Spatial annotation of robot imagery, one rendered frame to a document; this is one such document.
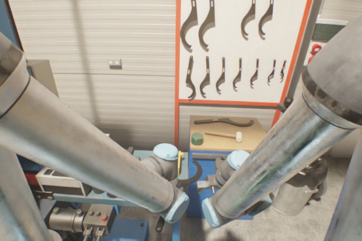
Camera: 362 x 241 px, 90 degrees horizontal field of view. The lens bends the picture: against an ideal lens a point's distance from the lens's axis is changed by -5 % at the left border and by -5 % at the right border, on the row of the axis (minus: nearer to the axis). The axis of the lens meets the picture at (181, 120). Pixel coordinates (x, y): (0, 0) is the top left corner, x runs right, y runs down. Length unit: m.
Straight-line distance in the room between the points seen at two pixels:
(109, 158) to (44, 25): 2.76
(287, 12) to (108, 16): 2.02
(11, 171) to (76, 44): 2.47
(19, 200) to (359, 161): 0.62
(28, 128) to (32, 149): 0.03
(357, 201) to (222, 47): 2.20
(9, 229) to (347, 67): 0.58
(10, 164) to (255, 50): 2.46
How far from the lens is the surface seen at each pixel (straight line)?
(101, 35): 2.67
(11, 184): 0.46
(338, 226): 0.52
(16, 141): 0.27
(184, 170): 1.20
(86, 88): 2.96
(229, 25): 2.46
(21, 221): 0.51
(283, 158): 0.35
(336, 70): 0.27
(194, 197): 2.01
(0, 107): 0.24
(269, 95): 2.81
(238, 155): 0.73
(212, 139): 1.70
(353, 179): 0.46
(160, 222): 0.91
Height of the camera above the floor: 1.89
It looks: 29 degrees down
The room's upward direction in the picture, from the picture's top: 2 degrees clockwise
